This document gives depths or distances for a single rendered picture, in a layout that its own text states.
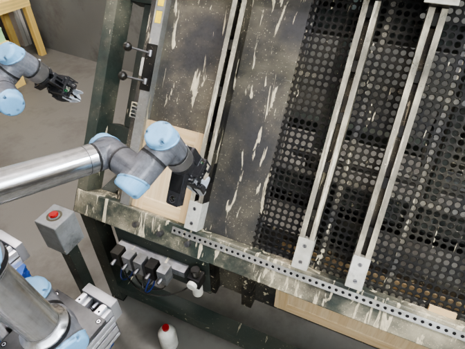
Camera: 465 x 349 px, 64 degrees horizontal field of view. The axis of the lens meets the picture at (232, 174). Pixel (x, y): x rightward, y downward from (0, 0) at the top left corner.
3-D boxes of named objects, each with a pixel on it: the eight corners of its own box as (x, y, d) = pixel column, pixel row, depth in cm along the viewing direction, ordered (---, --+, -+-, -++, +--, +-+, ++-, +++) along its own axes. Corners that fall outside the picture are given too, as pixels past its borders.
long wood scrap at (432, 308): (427, 309, 135) (427, 310, 134) (429, 303, 134) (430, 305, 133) (454, 318, 132) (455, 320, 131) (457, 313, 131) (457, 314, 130)
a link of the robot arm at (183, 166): (179, 170, 95) (154, 160, 98) (185, 177, 99) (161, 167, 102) (193, 145, 97) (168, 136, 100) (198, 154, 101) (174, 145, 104)
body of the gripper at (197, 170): (213, 168, 111) (201, 149, 101) (200, 193, 109) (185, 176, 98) (192, 160, 114) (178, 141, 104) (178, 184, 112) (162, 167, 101)
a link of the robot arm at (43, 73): (19, 77, 127) (28, 55, 128) (30, 83, 131) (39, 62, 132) (35, 79, 124) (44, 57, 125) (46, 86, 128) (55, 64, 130)
